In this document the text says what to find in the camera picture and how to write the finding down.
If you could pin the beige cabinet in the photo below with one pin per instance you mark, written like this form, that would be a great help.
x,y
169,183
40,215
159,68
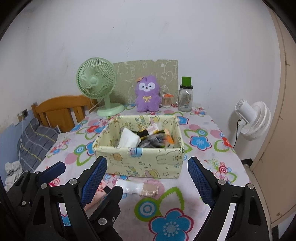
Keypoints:
x,y
277,139

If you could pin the cartoon printed storage box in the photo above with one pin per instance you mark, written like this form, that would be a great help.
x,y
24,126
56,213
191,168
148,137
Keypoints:
x,y
138,162

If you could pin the white circulator fan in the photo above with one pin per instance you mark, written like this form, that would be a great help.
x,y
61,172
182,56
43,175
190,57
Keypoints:
x,y
256,120

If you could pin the beige packet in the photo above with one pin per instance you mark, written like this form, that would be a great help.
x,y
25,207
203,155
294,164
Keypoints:
x,y
150,188

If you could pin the black plastic bag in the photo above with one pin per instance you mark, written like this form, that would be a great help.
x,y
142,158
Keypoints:
x,y
150,141

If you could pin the green plastic cup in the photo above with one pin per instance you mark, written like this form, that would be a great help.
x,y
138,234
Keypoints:
x,y
186,81

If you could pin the white packet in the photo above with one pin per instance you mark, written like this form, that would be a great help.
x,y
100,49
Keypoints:
x,y
128,139

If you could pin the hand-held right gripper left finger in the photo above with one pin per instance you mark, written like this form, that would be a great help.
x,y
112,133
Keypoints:
x,y
94,183

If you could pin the pink packet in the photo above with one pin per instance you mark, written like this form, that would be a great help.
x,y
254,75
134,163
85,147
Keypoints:
x,y
152,128
103,188

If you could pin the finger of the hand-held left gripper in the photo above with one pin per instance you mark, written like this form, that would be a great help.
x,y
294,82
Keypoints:
x,y
53,170
109,204

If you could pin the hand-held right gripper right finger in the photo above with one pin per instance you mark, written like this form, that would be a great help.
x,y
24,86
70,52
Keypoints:
x,y
201,183

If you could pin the green desk fan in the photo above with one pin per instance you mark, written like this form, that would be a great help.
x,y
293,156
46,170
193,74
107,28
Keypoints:
x,y
93,81

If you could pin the orange small scissors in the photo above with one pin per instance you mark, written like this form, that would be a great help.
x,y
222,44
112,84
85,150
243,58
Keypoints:
x,y
168,95

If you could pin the grey plaid pillow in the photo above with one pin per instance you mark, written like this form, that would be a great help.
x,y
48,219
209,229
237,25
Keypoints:
x,y
34,143

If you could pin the clear cotton swab jar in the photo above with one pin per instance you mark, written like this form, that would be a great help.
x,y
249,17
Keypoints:
x,y
167,102

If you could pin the cartoon printed cardboard panel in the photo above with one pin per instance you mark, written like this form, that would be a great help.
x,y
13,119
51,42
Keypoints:
x,y
129,69

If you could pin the green orange packet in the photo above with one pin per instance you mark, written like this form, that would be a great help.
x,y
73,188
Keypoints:
x,y
170,139

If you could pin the clear plastic packet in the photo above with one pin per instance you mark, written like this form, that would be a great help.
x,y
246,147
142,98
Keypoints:
x,y
129,186

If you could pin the purple plush toy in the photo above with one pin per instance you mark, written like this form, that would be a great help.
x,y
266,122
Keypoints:
x,y
148,102

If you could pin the glass mug jar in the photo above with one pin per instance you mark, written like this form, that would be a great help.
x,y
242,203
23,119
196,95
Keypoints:
x,y
185,99

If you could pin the white crumpled cloth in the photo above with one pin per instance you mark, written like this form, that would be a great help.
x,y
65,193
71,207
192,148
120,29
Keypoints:
x,y
13,169

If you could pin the wooden headboard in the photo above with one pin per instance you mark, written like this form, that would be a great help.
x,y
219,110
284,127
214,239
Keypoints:
x,y
60,106

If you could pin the black yellow sock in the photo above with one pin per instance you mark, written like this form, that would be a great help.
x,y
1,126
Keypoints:
x,y
141,133

